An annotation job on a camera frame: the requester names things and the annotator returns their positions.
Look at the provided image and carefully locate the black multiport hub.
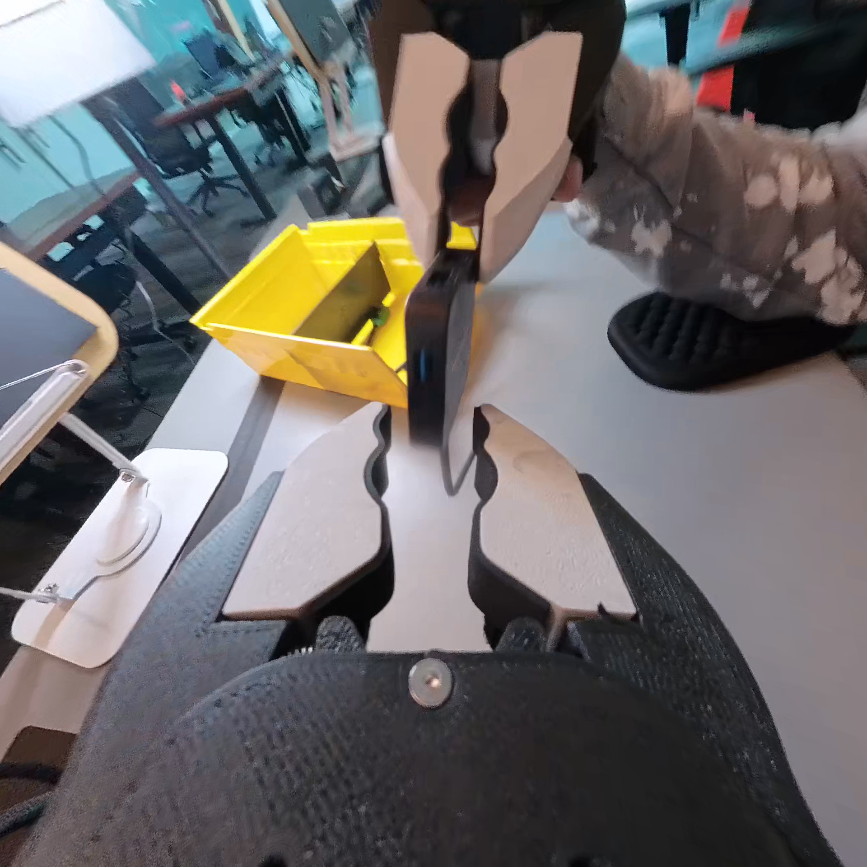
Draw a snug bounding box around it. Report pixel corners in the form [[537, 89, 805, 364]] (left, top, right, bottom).
[[405, 249, 480, 497]]

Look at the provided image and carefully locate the person's right forearm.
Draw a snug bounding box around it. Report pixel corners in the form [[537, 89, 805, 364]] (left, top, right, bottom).
[[565, 57, 867, 326]]

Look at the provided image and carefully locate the black wrist rest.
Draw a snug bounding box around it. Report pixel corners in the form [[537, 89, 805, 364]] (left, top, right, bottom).
[[607, 291, 858, 392]]

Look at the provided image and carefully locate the black office chair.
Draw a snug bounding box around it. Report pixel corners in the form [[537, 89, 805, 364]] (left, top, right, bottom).
[[156, 34, 248, 214]]

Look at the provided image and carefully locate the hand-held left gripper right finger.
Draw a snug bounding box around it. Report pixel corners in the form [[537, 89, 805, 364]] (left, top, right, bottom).
[[469, 404, 639, 624]]

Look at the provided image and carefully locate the wooden top office desk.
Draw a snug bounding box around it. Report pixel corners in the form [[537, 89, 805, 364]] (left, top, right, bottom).
[[154, 57, 319, 224]]

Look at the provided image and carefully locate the person's right hand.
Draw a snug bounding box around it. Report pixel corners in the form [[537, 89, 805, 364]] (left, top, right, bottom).
[[552, 154, 586, 204]]

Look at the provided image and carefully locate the yellow plastic bin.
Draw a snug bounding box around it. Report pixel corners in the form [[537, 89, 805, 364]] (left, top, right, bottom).
[[190, 217, 485, 410]]

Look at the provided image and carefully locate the white metal tablet stand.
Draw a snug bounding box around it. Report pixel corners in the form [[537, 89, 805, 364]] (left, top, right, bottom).
[[0, 359, 229, 669]]

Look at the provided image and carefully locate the black divider plate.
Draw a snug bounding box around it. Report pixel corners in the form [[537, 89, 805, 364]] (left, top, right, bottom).
[[293, 242, 395, 344]]

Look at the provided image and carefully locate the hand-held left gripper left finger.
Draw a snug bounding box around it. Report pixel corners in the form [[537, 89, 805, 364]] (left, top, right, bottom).
[[221, 401, 394, 620]]

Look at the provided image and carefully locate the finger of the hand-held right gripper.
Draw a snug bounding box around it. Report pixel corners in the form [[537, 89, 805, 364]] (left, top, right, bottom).
[[382, 33, 475, 261], [474, 30, 585, 282]]

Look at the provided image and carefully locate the black board with wooden edge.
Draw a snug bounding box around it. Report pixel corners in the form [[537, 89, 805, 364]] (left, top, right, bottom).
[[267, 0, 370, 160], [0, 242, 119, 483]]

